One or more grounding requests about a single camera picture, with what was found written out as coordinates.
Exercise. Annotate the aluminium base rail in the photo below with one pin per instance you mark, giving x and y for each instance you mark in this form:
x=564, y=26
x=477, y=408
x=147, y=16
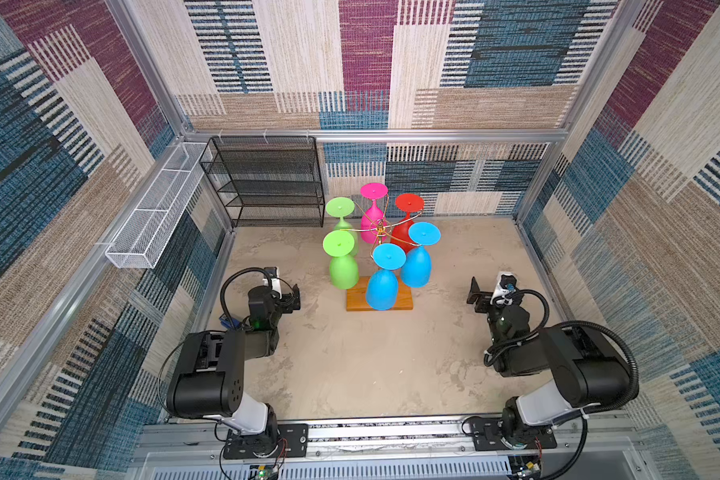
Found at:
x=408, y=447

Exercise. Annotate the white mesh wall basket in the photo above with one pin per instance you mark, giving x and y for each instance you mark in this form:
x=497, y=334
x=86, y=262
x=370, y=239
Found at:
x=141, y=241

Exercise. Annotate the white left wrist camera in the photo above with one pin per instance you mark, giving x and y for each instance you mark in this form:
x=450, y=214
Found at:
x=276, y=284

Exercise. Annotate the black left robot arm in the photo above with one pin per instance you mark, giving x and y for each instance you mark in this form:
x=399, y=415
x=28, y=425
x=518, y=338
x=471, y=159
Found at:
x=208, y=379

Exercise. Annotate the blue wine glass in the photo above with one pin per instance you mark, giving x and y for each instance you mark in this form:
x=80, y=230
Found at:
x=416, y=271
x=383, y=286

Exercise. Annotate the blue wine glass front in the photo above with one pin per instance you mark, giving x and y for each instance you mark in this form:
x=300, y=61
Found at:
x=383, y=286

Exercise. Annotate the blue stapler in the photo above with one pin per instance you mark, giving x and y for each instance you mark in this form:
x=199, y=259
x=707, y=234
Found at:
x=233, y=324

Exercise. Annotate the red wine glass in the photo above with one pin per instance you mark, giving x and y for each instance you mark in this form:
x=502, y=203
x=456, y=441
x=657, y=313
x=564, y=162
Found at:
x=410, y=204

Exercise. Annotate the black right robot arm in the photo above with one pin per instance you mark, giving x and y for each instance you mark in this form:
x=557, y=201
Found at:
x=593, y=371

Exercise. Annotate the black mesh shelf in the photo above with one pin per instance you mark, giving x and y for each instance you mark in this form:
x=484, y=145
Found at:
x=266, y=181

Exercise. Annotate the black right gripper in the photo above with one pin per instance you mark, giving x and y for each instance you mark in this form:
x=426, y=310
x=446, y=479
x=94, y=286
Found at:
x=482, y=298

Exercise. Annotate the green wine glass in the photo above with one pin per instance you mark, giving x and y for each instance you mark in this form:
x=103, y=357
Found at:
x=341, y=208
x=343, y=268

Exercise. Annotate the green wine glass front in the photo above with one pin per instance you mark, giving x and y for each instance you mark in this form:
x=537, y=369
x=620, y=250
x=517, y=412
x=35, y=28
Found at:
x=343, y=268

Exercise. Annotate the pink wine glass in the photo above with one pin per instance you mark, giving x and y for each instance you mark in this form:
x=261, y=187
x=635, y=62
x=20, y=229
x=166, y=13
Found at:
x=373, y=217

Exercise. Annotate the green wine glass back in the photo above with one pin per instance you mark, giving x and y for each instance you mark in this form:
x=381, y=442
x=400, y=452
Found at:
x=341, y=208

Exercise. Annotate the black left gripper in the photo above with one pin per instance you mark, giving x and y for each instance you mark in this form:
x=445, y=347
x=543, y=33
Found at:
x=289, y=297

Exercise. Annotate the gold wire glass rack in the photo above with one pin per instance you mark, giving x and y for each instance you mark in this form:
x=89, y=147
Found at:
x=384, y=232

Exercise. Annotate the wooden rack base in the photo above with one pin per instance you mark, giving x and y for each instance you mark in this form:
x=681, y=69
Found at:
x=355, y=297

